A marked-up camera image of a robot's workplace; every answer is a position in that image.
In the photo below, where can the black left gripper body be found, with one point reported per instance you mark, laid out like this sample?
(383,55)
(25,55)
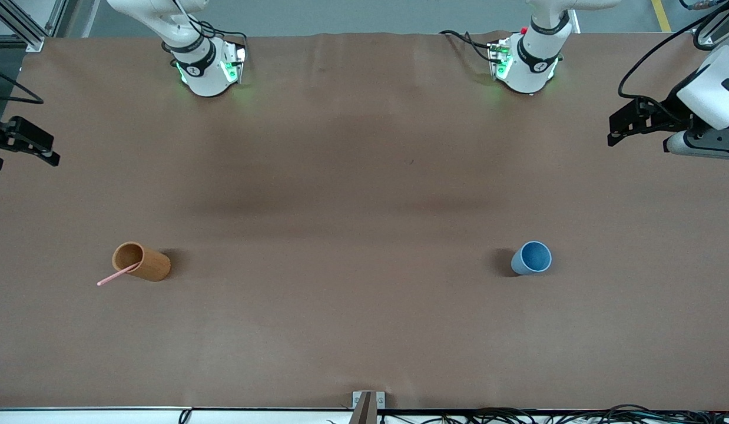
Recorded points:
(666,113)

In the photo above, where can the pink chopstick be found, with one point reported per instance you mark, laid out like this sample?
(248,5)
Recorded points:
(112,278)

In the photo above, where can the blue cup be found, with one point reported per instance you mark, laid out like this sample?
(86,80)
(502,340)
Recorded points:
(524,262)

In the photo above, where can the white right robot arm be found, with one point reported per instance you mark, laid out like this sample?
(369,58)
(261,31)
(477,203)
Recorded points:
(201,70)

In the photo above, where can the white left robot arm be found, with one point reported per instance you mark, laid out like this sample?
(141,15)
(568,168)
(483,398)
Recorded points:
(535,56)

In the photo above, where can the brown wooden cup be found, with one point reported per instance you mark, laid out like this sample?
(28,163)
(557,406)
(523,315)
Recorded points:
(152,266)

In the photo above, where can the green lit base connector plate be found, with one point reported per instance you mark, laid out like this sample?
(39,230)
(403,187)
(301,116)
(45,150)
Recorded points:
(499,59)
(232,63)

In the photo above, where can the brown table cover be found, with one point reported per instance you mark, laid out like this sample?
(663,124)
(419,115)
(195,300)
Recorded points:
(364,235)

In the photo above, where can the aluminium frame profile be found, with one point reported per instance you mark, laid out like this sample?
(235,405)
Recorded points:
(707,40)
(29,26)

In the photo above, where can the metal bracket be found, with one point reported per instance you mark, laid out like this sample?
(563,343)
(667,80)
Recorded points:
(380,399)

